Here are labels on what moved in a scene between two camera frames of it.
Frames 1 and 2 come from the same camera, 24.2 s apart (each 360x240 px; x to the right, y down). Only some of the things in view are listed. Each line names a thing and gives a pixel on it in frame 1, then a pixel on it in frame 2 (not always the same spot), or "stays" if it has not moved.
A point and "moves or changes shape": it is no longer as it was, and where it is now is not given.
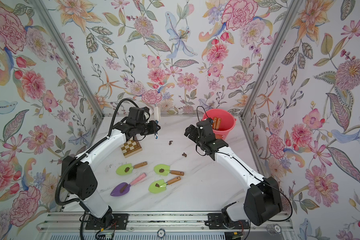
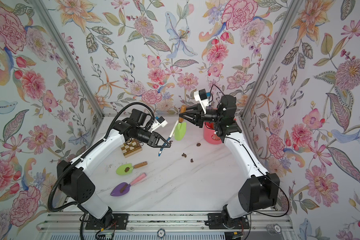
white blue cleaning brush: (157, 116) moves or changes shape
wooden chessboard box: (131, 147) stays
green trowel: (163, 169) -> (180, 132)
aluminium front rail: (72, 226) stays
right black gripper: (192, 128) -> (199, 118)
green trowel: (127, 169) stays
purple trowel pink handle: (122, 188) stays
